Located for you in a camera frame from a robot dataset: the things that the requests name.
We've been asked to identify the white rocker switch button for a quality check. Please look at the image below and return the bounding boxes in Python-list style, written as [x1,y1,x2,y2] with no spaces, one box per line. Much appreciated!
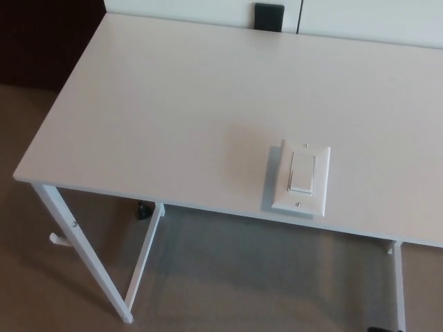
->
[287,151,317,196]

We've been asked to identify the white cabinet front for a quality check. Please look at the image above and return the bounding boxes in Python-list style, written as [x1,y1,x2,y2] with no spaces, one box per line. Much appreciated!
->
[103,0,443,49]

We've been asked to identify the white hook on leg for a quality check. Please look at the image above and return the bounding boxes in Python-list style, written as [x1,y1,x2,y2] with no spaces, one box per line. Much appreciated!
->
[48,233,73,248]

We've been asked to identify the dark brown wooden panel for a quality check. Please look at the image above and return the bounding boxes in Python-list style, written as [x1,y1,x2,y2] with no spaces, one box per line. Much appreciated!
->
[0,0,105,95]

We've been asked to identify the white metal table leg frame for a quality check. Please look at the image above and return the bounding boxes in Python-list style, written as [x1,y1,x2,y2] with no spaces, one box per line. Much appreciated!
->
[30,182,165,324]
[386,240,406,332]

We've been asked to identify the white light switch plate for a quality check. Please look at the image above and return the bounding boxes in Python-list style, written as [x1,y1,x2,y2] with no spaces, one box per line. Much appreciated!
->
[271,138,332,219]

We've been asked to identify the black rectangular wall plate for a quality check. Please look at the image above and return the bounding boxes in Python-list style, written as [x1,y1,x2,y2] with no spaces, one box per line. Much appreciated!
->
[254,2,286,33]

